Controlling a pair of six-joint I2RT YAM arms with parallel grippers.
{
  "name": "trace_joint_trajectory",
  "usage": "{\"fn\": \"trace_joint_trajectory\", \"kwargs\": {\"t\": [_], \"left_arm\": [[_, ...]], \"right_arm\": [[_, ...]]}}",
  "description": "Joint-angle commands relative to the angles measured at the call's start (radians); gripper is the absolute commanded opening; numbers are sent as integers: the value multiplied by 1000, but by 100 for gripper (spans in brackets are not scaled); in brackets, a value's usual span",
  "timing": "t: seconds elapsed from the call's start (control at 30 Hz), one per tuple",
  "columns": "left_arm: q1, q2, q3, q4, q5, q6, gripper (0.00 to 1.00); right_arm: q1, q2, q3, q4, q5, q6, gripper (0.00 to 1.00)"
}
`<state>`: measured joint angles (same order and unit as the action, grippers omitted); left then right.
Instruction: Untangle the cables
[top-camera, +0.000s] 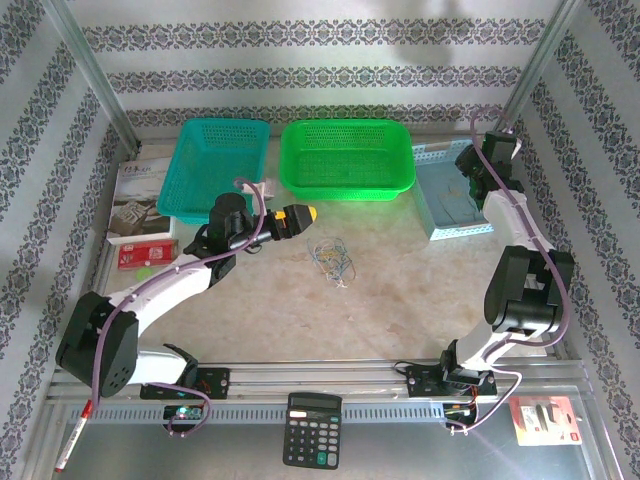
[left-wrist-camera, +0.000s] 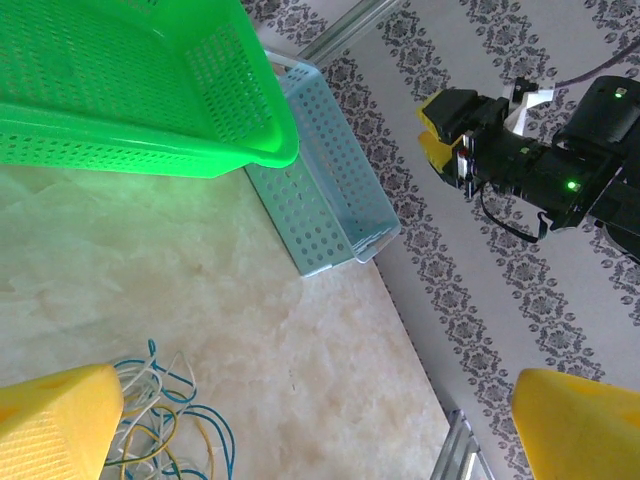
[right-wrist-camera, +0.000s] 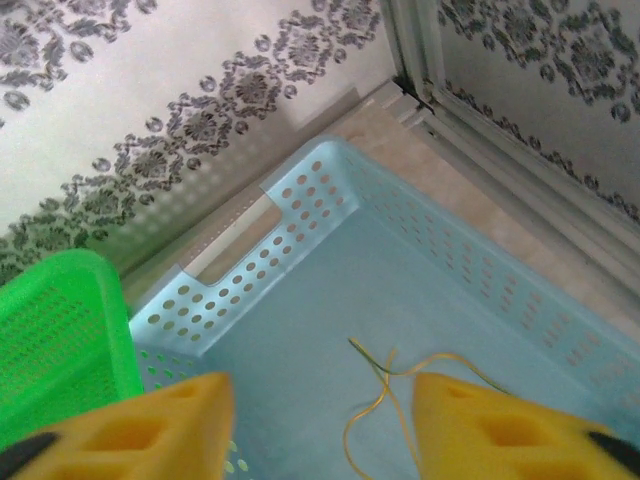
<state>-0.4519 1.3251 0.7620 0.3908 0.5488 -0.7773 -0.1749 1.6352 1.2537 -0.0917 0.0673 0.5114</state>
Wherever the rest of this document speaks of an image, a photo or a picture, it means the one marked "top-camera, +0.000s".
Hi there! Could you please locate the thin yellow cable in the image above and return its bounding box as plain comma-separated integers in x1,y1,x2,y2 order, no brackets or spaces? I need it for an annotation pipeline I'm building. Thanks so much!
312,244,351,264
439,183,479,221

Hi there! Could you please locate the thin blue cable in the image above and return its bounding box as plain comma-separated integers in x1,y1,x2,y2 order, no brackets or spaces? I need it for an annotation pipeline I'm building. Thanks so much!
305,237,357,284

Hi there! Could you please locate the teal plastic basket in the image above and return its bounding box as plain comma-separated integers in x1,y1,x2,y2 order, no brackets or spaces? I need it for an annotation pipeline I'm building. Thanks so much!
156,117,272,226

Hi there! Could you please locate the light blue plastic basket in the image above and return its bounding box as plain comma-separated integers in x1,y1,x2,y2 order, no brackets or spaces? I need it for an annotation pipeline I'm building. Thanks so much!
410,139,496,242

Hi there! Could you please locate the green plastic basket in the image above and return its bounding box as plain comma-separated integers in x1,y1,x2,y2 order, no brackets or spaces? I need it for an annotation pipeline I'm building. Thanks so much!
278,118,417,203

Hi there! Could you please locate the red flat box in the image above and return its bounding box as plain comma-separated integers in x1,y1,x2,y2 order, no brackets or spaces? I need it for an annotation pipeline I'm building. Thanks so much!
117,238,180,270

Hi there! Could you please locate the white grey book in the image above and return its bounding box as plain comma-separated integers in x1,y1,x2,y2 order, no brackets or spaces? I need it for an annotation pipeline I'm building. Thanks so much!
105,157,176,246

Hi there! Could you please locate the black calculator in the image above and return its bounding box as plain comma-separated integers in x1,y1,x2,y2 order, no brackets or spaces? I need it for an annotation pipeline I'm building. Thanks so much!
282,392,344,470

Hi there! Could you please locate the red marker pen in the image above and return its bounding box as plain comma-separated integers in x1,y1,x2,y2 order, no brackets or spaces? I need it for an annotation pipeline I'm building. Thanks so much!
53,399,95,474

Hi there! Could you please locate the red flash drive package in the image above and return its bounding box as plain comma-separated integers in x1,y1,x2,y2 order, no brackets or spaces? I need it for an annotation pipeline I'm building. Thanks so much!
508,395,584,447

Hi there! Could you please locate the aluminium frame post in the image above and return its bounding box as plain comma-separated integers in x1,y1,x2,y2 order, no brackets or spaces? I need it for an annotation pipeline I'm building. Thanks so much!
42,0,141,154
499,0,584,126

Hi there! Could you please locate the aluminium mounting rail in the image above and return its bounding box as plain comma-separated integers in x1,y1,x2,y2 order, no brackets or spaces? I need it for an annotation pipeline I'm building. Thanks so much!
47,360,594,401

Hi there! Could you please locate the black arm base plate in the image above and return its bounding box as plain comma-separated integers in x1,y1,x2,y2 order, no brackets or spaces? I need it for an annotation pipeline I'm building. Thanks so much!
139,367,232,401
403,364,499,400

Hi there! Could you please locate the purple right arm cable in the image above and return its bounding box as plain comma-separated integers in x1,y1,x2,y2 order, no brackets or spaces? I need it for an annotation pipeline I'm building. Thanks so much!
447,105,572,436

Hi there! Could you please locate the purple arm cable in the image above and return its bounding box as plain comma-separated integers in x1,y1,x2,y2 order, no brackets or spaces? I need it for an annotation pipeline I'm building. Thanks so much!
447,105,572,436
89,175,269,437

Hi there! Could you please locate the grey slotted cable duct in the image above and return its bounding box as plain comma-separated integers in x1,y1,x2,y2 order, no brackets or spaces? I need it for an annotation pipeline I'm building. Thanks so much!
84,402,451,425

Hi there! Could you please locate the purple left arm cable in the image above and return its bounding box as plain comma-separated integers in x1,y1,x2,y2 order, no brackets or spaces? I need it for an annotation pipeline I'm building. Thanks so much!
89,175,269,437

